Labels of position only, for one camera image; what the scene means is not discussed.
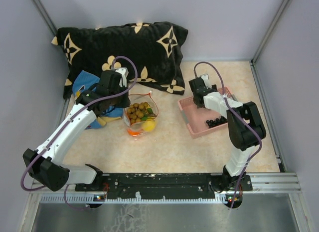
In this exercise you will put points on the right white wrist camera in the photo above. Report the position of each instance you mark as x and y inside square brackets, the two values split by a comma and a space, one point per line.
[205, 78]

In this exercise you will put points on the yellow lemon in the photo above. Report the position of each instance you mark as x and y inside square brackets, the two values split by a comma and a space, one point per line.
[149, 126]

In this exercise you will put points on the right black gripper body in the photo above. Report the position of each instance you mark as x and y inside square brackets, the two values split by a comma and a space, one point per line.
[199, 106]

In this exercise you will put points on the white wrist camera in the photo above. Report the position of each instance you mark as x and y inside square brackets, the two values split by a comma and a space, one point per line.
[205, 78]
[124, 73]

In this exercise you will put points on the brown longan bunch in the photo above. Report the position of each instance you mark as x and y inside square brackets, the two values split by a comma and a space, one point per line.
[140, 112]

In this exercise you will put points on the dark blue grapes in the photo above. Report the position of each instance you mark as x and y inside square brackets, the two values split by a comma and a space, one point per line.
[216, 122]

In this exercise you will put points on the orange persimmon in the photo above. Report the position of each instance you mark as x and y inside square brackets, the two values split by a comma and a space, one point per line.
[134, 133]

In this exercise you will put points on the blue Pikachu cloth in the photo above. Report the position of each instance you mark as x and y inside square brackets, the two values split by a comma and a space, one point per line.
[83, 81]

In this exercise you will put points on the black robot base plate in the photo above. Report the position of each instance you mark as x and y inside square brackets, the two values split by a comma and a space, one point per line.
[161, 186]

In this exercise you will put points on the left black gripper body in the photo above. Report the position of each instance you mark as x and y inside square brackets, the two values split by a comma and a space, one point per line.
[120, 101]

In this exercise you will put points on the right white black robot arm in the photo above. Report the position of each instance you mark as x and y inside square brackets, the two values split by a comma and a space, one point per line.
[246, 129]

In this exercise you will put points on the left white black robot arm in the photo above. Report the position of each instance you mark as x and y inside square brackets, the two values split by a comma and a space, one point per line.
[45, 163]

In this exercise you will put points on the black floral plush pillow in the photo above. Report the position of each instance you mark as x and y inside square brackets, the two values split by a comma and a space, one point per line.
[150, 51]

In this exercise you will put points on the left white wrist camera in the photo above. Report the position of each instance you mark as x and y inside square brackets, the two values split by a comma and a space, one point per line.
[124, 73]

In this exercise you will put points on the clear orange zip top bag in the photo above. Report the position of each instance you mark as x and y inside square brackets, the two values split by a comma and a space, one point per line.
[139, 98]

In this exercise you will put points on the aluminium frame rail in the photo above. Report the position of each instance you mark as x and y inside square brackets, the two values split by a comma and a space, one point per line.
[252, 183]

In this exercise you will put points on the pink plastic basket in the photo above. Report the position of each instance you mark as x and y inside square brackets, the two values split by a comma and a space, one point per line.
[194, 122]

